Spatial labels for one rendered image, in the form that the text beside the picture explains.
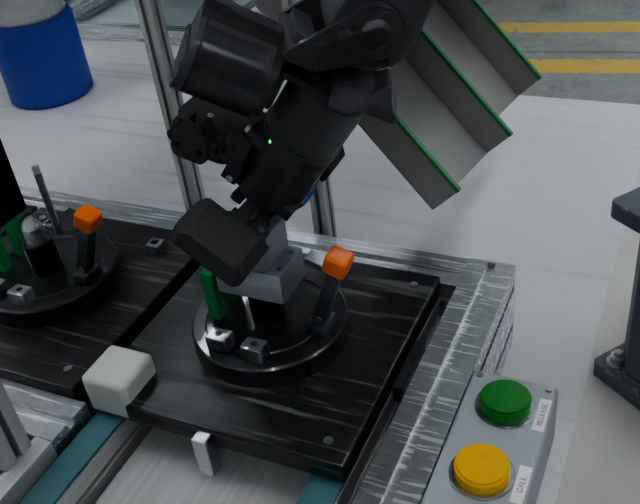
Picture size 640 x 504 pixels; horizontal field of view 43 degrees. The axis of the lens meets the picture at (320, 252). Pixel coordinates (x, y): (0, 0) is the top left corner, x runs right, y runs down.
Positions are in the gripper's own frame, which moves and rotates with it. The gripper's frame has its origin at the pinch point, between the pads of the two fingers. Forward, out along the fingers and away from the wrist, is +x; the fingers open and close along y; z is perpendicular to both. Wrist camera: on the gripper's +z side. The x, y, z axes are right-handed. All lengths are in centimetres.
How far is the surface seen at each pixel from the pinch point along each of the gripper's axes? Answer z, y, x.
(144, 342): 1.3, 4.9, 14.8
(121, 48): 51, -81, 65
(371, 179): -7, -44, 23
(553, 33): -37, -320, 108
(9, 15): 59, -53, 49
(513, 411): -25.4, 2.7, -4.9
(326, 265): -7.3, 0.9, -3.4
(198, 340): -2.7, 4.9, 9.4
